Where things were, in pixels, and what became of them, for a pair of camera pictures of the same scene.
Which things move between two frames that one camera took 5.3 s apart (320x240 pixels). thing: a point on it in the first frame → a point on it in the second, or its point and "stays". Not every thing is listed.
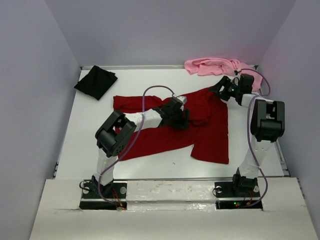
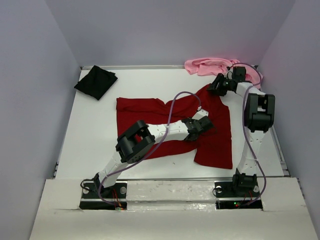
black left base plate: x=113 y=196 stays
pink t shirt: x=201 y=66 stays
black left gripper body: x=176 y=121 → x=190 y=120
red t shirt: x=208 y=132 stays
